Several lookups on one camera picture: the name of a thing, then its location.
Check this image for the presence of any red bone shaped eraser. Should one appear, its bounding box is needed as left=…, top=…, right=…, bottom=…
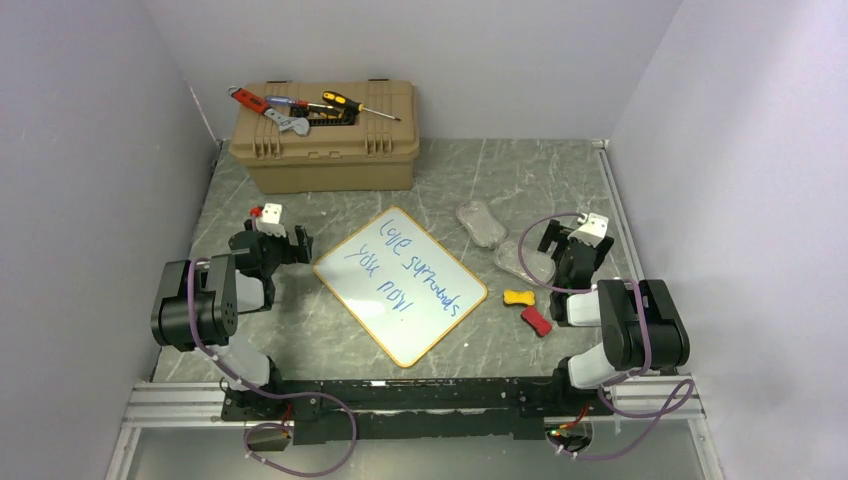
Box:
left=520, top=306, right=552, bottom=338

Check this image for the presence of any yellow framed whiteboard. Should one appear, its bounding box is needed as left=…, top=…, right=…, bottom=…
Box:
left=313, top=207, right=488, bottom=368

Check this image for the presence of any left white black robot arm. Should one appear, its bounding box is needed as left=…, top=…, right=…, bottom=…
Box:
left=151, top=225, right=313, bottom=420

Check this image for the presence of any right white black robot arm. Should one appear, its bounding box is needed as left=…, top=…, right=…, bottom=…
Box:
left=537, top=214, right=691, bottom=415

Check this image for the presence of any yellow bone shaped eraser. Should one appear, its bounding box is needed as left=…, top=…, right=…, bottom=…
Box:
left=502, top=289, right=536, bottom=306

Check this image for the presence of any tan plastic toolbox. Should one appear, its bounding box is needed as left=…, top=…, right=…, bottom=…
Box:
left=230, top=79, right=420, bottom=194

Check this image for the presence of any blue red small screwdriver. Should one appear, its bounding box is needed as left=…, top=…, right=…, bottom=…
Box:
left=264, top=95, right=336, bottom=112

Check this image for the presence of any yellow black screwdriver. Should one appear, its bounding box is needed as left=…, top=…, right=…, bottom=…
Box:
left=322, top=91, right=400, bottom=121

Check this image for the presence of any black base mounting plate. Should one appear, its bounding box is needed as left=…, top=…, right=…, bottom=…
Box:
left=221, top=372, right=612, bottom=445

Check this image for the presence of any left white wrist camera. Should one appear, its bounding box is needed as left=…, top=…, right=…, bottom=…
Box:
left=251, top=203, right=287, bottom=238

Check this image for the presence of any red handled adjustable wrench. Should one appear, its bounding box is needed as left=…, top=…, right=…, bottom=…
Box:
left=228, top=86, right=310, bottom=137

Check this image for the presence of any aluminium extrusion rail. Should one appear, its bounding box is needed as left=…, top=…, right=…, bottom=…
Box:
left=123, top=376, right=706, bottom=428

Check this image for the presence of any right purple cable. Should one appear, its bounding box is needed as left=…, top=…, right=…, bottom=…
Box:
left=516, top=211, right=696, bottom=463

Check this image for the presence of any purple cable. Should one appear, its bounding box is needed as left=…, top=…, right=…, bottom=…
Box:
left=516, top=211, right=696, bottom=463
left=187, top=258, right=359, bottom=480

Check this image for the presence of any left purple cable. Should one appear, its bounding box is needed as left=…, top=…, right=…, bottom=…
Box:
left=187, top=258, right=359, bottom=480

